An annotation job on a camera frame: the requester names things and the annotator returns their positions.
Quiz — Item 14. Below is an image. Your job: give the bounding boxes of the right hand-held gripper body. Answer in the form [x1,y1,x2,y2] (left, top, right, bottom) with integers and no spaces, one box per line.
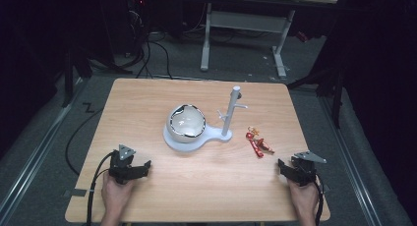
[289,150,328,188]

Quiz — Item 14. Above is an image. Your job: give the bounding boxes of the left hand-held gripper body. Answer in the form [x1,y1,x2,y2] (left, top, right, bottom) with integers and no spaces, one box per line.
[108,143,137,185]

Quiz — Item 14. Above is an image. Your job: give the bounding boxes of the person's right hand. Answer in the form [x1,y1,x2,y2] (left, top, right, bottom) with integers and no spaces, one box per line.
[286,176,321,220]

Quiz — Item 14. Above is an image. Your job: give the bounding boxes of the person's left hand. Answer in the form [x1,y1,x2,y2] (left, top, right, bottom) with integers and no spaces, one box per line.
[100,172,136,219]

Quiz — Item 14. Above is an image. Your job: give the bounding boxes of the grey tape strip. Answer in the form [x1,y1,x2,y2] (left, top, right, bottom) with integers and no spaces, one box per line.
[63,188,89,198]

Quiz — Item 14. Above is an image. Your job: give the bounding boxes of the white round bowl silver rim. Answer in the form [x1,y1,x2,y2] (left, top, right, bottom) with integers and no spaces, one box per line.
[165,103,208,144]

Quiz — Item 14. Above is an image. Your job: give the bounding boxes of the white hanging stand with base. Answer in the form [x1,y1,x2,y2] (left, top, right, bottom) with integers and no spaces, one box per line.
[162,85,249,153]

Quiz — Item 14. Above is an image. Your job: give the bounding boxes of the black stand leg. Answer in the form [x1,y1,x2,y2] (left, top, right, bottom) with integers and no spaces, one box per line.
[60,45,94,109]
[286,65,345,130]

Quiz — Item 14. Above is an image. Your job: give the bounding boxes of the white-legged desk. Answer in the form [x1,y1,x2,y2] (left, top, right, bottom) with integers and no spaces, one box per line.
[199,0,339,81]

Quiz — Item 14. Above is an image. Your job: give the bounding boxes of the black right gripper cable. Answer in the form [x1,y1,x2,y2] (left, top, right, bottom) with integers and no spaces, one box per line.
[314,177,327,226]

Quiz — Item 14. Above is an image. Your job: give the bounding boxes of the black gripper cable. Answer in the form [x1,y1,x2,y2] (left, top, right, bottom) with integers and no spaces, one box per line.
[85,150,116,226]
[314,177,327,226]

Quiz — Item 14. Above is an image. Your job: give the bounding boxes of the red figure keychain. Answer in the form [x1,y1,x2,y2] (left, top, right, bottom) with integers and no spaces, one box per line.
[245,125,276,159]

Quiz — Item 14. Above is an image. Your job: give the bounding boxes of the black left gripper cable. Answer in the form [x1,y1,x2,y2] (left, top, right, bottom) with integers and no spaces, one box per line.
[85,150,116,226]

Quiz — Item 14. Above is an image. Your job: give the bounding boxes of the metal floor rail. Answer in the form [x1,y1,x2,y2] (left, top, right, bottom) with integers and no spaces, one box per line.
[0,78,87,220]
[319,94,384,226]

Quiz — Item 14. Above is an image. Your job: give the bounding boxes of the black floor cable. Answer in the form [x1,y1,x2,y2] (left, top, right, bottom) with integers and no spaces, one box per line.
[64,107,105,177]

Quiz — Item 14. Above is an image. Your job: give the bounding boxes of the bundle of black cables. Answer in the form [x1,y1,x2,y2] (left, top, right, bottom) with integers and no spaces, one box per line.
[88,9,175,81]

